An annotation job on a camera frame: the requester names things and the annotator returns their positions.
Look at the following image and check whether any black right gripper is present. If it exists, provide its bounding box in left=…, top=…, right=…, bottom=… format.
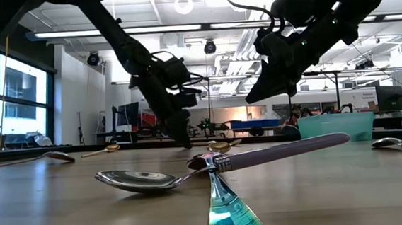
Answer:
left=239, top=10, right=364, bottom=105

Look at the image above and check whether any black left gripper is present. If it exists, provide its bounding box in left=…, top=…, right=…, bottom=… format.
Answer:
left=129, top=67, right=207, bottom=155

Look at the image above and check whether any gold spoon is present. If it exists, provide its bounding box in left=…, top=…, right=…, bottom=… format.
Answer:
left=80, top=143, right=122, bottom=158
left=188, top=137, right=243, bottom=156

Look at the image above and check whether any grey-handled spoon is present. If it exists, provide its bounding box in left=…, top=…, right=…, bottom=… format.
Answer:
left=0, top=149, right=77, bottom=169

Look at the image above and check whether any person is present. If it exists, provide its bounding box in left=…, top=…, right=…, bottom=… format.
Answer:
left=285, top=104, right=306, bottom=127

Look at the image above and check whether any blue storage bin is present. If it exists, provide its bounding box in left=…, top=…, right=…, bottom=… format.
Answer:
left=229, top=117, right=282, bottom=130

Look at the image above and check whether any black computer monitor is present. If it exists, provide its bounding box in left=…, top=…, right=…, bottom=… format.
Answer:
left=374, top=83, right=402, bottom=113
left=115, top=101, right=142, bottom=128

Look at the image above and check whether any teal plastic tray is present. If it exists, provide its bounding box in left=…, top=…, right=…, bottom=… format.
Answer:
left=297, top=110, right=377, bottom=146

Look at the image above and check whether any iridescent rainbow spoon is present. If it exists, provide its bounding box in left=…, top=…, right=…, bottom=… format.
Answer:
left=185, top=149, right=270, bottom=225

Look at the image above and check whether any black overhead light bar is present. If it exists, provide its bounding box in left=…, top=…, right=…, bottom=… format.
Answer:
left=24, top=5, right=402, bottom=47

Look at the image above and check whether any large dark-framed window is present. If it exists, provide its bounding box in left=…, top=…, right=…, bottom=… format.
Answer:
left=0, top=46, right=62, bottom=151

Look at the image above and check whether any black workstation frame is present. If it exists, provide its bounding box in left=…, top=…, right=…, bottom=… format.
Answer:
left=300, top=69, right=343, bottom=115
left=203, top=75, right=214, bottom=127

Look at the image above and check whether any black metal table frame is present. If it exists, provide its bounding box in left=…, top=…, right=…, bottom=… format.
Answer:
left=0, top=121, right=402, bottom=168

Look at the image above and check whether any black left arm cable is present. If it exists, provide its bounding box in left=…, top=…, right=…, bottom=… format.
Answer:
left=150, top=47, right=206, bottom=92

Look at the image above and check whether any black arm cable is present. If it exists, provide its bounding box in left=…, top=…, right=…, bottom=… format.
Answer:
left=223, top=0, right=290, bottom=37
left=150, top=47, right=206, bottom=92

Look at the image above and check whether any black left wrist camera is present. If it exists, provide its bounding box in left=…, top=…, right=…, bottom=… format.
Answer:
left=161, top=55, right=193, bottom=89

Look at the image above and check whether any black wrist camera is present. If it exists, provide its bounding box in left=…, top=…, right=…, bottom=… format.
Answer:
left=270, top=0, right=323, bottom=30
left=161, top=55, right=193, bottom=89

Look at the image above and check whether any black ceiling-mounted camera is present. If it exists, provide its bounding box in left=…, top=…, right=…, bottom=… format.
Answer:
left=202, top=38, right=218, bottom=56
left=86, top=50, right=101, bottom=68

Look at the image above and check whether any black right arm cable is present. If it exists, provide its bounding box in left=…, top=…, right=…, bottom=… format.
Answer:
left=223, top=0, right=290, bottom=37

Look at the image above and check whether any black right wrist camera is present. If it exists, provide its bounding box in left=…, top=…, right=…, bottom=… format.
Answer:
left=270, top=0, right=323, bottom=30

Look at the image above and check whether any white hanging ring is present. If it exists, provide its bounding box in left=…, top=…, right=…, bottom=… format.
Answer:
left=173, top=0, right=195, bottom=16

